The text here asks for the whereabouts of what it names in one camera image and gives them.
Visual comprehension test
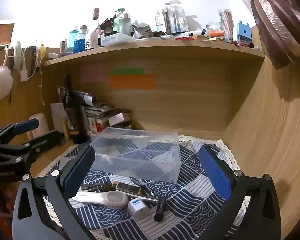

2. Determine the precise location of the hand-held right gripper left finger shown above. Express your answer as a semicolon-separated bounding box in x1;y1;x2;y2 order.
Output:
12;145;97;240

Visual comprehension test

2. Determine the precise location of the orange sticky note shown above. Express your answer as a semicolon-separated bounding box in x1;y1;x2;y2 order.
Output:
109;74;157;90

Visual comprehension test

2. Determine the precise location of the blue box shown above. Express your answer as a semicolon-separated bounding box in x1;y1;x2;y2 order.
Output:
237;21;252;46

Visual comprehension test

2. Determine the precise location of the round glass jar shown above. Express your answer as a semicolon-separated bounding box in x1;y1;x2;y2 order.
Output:
206;22;225;38

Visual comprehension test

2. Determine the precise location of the white tube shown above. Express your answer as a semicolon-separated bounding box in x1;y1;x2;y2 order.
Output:
186;29;206;37

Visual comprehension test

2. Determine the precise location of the dark wine bottle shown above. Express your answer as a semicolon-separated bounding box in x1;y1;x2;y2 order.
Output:
62;74;87;144

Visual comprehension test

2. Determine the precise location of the black hair clip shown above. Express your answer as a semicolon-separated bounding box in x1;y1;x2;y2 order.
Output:
129;176;147;189

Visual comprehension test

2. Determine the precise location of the pink sticky note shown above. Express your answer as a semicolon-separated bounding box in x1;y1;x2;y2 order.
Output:
81;65;106;83

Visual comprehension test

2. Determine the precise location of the white fluffy puff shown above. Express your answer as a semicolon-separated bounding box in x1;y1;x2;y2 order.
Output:
0;65;14;100

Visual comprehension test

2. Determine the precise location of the white charger plug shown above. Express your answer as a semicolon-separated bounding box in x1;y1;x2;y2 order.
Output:
128;197;149;222

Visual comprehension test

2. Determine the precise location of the blue liquid bottle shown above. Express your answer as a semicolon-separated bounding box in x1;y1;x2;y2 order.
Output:
73;25;88;54

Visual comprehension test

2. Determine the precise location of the pink cylinder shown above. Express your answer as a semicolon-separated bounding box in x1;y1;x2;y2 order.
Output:
27;113;47;140

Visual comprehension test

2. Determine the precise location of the brown hanging bag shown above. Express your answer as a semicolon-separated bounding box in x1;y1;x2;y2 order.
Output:
250;0;300;70

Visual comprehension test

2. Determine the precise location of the tall clear plastic container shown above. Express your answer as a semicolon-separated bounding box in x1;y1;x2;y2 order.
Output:
164;0;188;34

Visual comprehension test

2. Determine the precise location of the wooden shelf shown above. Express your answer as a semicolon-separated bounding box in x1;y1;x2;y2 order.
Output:
41;39;266;67

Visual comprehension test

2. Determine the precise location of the green sticky note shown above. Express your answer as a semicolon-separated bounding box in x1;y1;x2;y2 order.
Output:
111;68;145;75

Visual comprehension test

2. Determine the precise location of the blue white wave-pattern mat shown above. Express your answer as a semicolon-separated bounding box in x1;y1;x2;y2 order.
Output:
36;135;241;240

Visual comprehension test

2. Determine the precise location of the clear flat plastic box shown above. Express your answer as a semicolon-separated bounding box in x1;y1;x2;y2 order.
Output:
101;33;135;47

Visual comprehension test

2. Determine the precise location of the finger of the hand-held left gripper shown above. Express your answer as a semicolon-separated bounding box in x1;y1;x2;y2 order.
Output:
0;119;40;147
15;129;62;163

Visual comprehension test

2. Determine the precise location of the white paper card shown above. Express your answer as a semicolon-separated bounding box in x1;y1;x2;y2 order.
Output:
50;102;68;132

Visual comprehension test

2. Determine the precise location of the gold black rectangular lighter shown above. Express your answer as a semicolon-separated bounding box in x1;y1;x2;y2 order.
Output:
112;181;150;197

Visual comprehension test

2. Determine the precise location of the white handheld thermometer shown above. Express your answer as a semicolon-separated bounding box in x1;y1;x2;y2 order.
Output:
70;191;129;208

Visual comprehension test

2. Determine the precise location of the stack of books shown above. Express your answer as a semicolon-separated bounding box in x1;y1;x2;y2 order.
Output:
57;86;133;134

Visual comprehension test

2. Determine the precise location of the patterned headband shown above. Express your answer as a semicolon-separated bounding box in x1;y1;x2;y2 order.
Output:
25;45;39;78

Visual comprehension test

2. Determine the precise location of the clear plastic organizer box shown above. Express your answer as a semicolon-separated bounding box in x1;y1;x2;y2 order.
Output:
89;127;180;184

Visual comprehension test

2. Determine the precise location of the clear jar of sticks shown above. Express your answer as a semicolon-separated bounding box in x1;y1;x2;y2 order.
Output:
218;9;234;43

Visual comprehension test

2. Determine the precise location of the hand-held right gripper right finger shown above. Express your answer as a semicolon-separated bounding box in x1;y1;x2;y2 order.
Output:
199;144;282;240

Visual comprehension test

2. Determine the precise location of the pale green bottle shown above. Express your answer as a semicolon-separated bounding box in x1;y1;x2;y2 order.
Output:
120;13;132;36

